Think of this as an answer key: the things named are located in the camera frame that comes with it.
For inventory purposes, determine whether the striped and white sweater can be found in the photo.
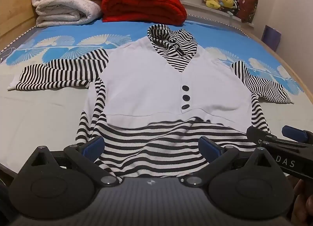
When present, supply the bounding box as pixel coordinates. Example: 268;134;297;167
7;24;292;182

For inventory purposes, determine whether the white folded blanket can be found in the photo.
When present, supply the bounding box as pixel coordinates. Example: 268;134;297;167
32;0;107;28

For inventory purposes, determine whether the red folded blanket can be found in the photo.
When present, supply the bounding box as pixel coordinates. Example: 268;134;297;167
101;0;187;25

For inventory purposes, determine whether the person's right hand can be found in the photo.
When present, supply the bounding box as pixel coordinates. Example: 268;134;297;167
292;181;313;226

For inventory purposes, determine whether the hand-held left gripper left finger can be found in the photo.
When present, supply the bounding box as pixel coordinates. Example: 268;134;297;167
21;136;120;187

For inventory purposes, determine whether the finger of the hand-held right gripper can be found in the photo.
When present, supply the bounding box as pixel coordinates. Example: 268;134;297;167
246;126;277;147
281;125;313;144

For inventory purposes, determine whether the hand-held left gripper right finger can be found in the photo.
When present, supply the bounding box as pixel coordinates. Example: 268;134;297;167
180;137;285;187

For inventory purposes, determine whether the purple box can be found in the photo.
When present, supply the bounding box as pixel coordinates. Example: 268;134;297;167
261;25;282;51

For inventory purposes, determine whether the blue patterned bedsheet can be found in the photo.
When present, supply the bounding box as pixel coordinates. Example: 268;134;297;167
0;14;311;175

